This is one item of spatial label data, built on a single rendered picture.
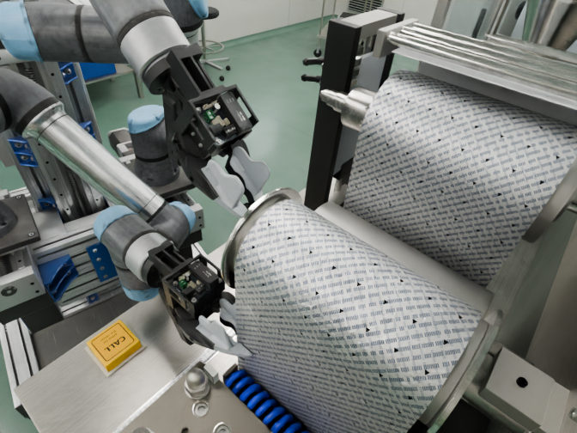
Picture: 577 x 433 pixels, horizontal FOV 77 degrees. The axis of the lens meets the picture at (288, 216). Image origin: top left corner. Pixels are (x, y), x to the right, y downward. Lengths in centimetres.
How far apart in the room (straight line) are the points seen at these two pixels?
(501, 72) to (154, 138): 95
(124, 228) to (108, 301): 114
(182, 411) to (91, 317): 120
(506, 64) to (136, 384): 76
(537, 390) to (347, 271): 18
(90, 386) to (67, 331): 97
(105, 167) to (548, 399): 74
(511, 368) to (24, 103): 80
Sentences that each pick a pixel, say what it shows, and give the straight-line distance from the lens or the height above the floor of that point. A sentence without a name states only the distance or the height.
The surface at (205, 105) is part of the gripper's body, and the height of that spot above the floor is 140.
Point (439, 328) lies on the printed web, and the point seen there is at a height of 131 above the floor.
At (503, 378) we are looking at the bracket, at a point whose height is 129.
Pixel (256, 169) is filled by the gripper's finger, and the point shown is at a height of 132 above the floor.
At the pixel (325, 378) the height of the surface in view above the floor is 119.
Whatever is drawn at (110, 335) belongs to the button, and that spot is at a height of 92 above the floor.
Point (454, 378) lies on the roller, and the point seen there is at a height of 129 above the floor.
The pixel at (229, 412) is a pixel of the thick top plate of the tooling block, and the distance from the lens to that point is 59.
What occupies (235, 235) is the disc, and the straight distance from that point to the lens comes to 41.
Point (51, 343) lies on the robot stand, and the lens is 176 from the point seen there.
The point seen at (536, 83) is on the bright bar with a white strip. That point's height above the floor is 145.
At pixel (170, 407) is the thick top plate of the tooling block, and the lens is 61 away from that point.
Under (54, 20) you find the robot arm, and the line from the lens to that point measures 63.
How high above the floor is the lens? 159
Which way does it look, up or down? 42 degrees down
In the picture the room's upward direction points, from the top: 6 degrees clockwise
